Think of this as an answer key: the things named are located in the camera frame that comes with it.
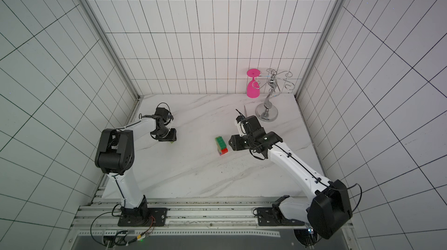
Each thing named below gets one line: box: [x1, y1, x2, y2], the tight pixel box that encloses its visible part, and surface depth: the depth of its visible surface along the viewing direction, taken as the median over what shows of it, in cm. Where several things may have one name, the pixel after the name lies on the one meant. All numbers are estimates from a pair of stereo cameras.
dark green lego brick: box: [214, 136, 227, 152], surface depth 86 cm
